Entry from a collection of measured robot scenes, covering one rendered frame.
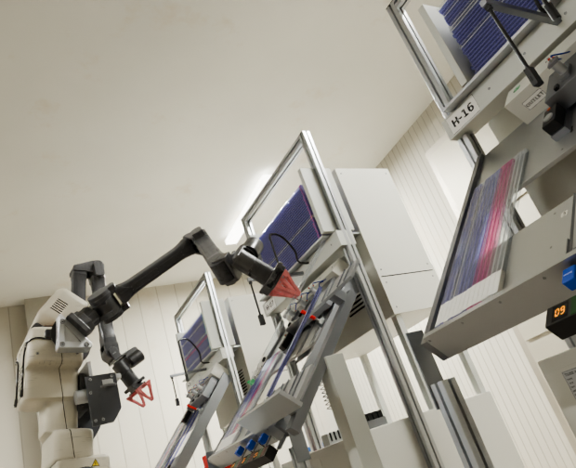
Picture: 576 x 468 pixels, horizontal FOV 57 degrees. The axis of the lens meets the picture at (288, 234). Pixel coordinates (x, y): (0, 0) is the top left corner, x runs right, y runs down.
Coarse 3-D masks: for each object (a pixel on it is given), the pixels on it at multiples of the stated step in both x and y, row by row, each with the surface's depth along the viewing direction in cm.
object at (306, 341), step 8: (328, 312) 210; (312, 328) 217; (320, 328) 205; (304, 336) 220; (312, 336) 207; (296, 344) 222; (304, 344) 211; (312, 344) 201; (296, 352) 214; (304, 352) 222; (280, 360) 231; (288, 360) 217; (296, 360) 224
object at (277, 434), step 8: (272, 424) 170; (264, 432) 177; (272, 432) 174; (280, 432) 171; (240, 440) 192; (248, 440) 188; (256, 440) 184; (272, 440) 178; (224, 448) 205; (232, 448) 200; (256, 448) 189; (216, 456) 213; (224, 456) 209; (232, 456) 205; (240, 456) 202; (216, 464) 220; (224, 464) 216
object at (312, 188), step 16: (288, 160) 251; (272, 176) 265; (304, 176) 229; (320, 192) 228; (336, 192) 232; (256, 208) 284; (320, 208) 223; (320, 224) 219; (320, 240) 222; (304, 256) 233; (272, 304) 266; (288, 416) 167; (368, 416) 202; (384, 416) 205; (336, 432) 211; (304, 448) 164; (208, 464) 225
